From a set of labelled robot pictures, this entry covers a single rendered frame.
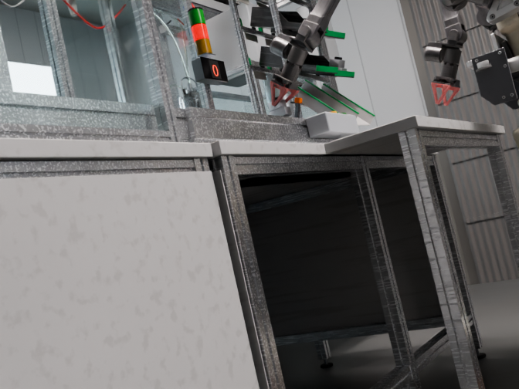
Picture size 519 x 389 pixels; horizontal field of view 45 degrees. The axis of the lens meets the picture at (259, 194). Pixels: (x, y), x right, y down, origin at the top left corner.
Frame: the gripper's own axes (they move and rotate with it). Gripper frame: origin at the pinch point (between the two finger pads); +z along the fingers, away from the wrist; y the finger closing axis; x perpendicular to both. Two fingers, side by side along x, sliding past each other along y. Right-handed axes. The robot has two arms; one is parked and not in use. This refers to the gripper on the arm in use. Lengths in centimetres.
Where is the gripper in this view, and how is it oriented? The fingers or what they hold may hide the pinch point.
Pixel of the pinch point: (277, 103)
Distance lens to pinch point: 209.9
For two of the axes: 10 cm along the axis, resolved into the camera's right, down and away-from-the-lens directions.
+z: -3.7, 8.8, 3.0
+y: -5.4, 0.6, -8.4
